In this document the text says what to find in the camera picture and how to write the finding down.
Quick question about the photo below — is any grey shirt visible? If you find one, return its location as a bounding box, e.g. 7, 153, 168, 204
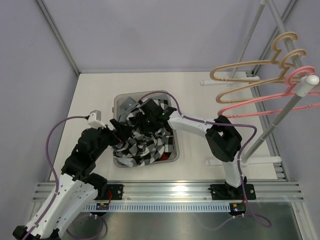
117, 97, 139, 123

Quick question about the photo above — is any silver clothes rack pole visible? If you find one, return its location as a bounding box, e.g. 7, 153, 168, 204
199, 0, 320, 166

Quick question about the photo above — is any clear plastic bin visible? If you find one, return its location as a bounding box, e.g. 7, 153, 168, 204
113, 92, 180, 168

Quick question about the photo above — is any red black plaid shirt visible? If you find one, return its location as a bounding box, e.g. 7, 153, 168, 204
159, 152, 171, 161

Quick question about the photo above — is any beige wooden hanger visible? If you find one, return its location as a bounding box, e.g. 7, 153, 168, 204
215, 49, 308, 105

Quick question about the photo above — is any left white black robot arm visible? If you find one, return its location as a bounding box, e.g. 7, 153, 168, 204
13, 119, 132, 240

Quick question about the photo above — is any white slotted cable duct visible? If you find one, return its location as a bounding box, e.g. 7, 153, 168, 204
82, 202, 231, 213

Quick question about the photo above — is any aluminium mounting rail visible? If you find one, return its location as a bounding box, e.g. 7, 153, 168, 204
32, 181, 305, 202

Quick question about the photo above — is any black white plaid shirt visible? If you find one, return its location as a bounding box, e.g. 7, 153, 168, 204
113, 103, 174, 167

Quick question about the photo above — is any pink plastic hanger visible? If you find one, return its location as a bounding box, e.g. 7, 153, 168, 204
217, 65, 320, 120

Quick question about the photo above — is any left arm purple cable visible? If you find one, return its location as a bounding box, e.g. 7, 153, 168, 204
22, 114, 91, 240

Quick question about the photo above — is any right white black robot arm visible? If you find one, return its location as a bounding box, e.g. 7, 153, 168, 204
138, 98, 253, 201

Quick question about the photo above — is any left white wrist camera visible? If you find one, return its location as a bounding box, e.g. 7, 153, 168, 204
87, 109, 106, 129

